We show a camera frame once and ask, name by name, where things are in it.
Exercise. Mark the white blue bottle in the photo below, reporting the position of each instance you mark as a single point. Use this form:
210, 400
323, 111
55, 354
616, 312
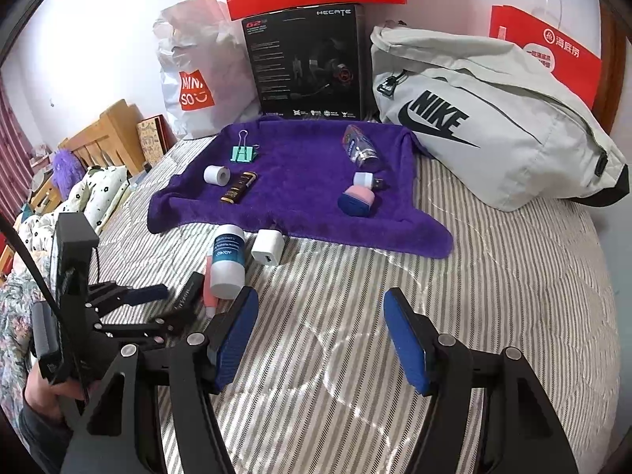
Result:
227, 266

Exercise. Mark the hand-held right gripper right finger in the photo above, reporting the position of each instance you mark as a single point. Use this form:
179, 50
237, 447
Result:
407, 345

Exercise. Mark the brown wooden door frame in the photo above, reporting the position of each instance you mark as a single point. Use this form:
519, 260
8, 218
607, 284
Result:
612, 69

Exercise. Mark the white charger cube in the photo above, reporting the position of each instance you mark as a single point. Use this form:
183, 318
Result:
266, 249

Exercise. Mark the purple plush toy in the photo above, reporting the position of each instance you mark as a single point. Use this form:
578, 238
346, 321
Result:
69, 170

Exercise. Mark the white floral pillow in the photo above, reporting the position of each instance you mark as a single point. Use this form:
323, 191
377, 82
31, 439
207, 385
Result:
98, 197

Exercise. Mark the person's left hand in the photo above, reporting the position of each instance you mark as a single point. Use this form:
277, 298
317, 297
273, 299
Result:
42, 395

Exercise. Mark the pink white tube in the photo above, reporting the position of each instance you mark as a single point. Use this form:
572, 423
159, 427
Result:
211, 286

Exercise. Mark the black headset box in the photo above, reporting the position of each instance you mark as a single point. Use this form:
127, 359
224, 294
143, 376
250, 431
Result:
281, 59

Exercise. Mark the green binder clip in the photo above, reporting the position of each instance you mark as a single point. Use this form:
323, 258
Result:
244, 154

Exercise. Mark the light wooden headboard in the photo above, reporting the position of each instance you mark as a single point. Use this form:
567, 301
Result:
108, 133

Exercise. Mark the person's left forearm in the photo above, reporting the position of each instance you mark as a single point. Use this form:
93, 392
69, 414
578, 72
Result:
42, 442

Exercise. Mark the red patterned curtain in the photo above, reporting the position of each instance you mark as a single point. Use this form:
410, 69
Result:
12, 148

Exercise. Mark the striped bed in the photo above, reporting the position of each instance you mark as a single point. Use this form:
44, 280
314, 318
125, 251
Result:
444, 306

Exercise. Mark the clear candy bottle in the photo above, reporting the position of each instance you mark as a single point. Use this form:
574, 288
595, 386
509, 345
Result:
361, 145

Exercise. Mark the white plastic shopping bag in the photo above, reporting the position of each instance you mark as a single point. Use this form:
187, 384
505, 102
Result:
217, 49

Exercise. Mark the white tape roll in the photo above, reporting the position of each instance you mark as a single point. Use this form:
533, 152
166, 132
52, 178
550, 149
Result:
216, 175

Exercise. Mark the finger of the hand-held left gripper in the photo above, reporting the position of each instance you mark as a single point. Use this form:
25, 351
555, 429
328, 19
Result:
143, 295
148, 333

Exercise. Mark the grey sling bag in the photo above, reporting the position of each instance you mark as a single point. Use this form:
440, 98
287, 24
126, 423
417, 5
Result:
493, 153

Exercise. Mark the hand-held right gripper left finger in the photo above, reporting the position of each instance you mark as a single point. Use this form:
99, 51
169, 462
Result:
237, 335

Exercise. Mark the floral blanket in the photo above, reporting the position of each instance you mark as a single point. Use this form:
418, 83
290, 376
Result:
15, 316

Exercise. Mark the small white plug light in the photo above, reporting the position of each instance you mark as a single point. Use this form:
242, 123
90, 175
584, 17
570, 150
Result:
364, 180

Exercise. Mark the purple towel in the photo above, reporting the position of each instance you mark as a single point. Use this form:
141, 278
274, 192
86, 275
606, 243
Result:
296, 182

